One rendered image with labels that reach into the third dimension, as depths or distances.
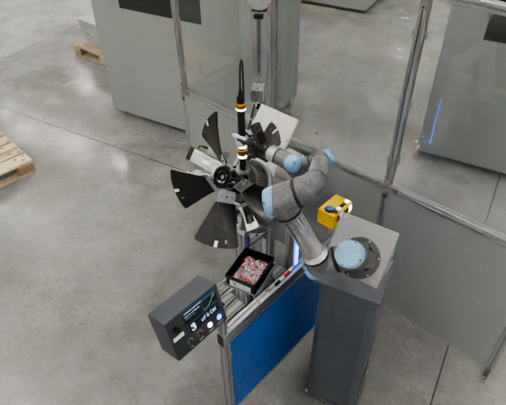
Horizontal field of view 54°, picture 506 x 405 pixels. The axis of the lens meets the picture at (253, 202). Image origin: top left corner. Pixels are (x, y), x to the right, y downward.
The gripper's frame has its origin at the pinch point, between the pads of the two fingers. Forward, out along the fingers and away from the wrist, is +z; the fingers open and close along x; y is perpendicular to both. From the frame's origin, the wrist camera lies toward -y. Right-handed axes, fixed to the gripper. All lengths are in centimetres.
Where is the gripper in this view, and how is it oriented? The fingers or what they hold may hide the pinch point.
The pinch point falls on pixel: (237, 131)
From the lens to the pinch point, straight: 232.5
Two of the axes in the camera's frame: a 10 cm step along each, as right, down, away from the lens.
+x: 6.7, -4.9, 5.6
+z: -7.4, -4.3, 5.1
